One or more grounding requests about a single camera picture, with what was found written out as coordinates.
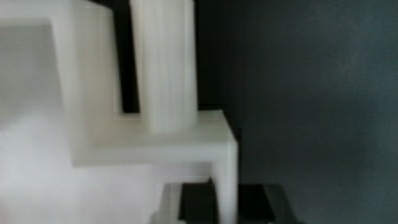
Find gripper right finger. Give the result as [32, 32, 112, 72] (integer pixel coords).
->
[238, 184, 305, 224]

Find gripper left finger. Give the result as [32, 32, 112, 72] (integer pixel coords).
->
[149, 181, 218, 224]

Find white chair seat block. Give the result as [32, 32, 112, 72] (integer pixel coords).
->
[0, 0, 238, 224]

